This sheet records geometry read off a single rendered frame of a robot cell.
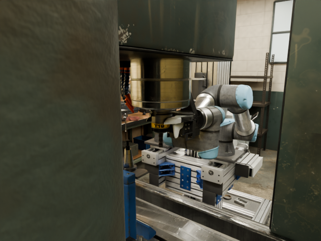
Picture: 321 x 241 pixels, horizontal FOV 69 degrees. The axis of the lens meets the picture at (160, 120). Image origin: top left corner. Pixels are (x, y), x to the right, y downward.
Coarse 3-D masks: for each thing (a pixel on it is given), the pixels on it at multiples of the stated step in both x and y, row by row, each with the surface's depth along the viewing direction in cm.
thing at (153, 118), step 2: (152, 116) 63; (152, 118) 63; (154, 118) 63; (156, 118) 62; (158, 118) 62; (160, 118) 62; (162, 118) 62; (164, 118) 62; (166, 118) 62; (152, 120) 63; (154, 120) 63; (156, 120) 62; (158, 120) 62; (160, 120) 62; (162, 120) 62; (164, 120) 62; (152, 122) 63; (154, 122) 63; (156, 122) 62; (158, 122) 62; (160, 122) 62; (162, 122) 62; (154, 128) 63; (156, 128) 63; (158, 128) 63; (160, 128) 62; (162, 128) 63; (164, 128) 63; (166, 128) 63
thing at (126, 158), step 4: (124, 152) 88; (128, 152) 87; (124, 156) 87; (128, 156) 87; (132, 156) 89; (124, 160) 87; (128, 160) 87; (132, 160) 88; (124, 164) 88; (128, 164) 87; (132, 164) 88
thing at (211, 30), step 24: (120, 0) 32; (144, 0) 36; (168, 0) 41; (192, 0) 47; (216, 0) 56; (120, 24) 33; (144, 24) 37; (168, 24) 42; (192, 24) 48; (216, 24) 57; (120, 48) 34; (144, 48) 38; (168, 48) 43; (192, 48) 49; (216, 48) 59
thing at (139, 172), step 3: (135, 171) 87; (138, 171) 87; (141, 171) 87; (144, 171) 87; (147, 171) 87; (135, 174) 84; (138, 174) 84; (141, 174) 84; (144, 174) 85; (135, 177) 83; (138, 177) 82
